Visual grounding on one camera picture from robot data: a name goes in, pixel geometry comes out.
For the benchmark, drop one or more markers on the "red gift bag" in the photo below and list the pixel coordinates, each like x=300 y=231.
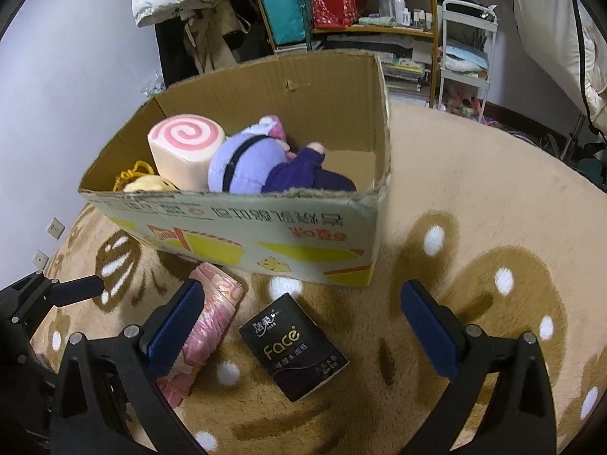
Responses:
x=336 y=0

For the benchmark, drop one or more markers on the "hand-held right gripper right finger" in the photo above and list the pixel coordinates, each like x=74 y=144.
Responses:
x=429 y=331

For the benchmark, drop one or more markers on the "beige brown patterned rug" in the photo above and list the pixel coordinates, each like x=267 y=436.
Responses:
x=474 y=199

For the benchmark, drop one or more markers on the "colourful plastic bag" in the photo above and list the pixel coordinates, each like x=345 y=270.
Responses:
x=154 y=87

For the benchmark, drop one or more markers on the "beige hanging coat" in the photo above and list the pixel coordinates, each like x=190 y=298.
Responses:
x=213 y=38

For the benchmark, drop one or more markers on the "light green cloth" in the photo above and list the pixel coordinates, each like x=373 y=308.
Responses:
x=377 y=21

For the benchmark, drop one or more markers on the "stack of books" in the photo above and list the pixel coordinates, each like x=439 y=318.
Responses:
x=403 y=71

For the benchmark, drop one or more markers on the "yellow plush toy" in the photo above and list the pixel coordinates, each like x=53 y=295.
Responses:
x=147 y=184

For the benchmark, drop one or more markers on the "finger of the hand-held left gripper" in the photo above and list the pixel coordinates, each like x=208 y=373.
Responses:
x=71 y=290

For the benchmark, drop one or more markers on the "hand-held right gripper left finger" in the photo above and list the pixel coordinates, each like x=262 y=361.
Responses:
x=175 y=327

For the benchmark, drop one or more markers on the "white wall socket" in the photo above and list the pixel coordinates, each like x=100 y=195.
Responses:
x=40 y=259
x=56 y=228

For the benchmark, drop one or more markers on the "cardboard box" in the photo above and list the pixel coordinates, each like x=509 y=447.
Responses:
x=237 y=227

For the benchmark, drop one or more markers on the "green thin pole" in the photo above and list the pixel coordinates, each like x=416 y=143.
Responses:
x=307 y=33

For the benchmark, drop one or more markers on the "pink tissue pack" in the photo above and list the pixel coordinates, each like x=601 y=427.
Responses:
x=218 y=308

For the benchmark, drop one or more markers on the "teal bag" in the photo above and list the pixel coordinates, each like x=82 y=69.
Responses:
x=284 y=14

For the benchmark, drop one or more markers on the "pink items in cart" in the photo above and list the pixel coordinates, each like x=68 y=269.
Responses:
x=460 y=102

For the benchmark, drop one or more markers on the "black tissue pack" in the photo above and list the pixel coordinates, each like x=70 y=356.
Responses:
x=294 y=350

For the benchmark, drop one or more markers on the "pink swirl roll plush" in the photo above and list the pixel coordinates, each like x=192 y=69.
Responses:
x=185 y=137

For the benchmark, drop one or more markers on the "row of cosmetic bottles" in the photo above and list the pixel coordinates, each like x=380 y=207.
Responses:
x=400 y=7

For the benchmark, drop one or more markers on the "purple plush doll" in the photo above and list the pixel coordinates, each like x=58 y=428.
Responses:
x=237 y=166

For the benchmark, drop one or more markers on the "white trolley cart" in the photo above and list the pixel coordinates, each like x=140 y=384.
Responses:
x=462 y=76

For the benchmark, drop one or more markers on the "blue white folded cloths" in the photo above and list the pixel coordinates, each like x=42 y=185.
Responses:
x=467 y=59

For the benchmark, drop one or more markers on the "black hanging pants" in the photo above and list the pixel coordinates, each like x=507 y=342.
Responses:
x=170 y=52

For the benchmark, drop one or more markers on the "dark hanging garment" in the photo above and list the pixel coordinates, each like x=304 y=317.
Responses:
x=256 y=33

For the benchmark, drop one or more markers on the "office chair base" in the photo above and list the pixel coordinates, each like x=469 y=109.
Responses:
x=588 y=161

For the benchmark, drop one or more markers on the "wooden bookshelf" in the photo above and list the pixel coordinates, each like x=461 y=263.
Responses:
x=379 y=30

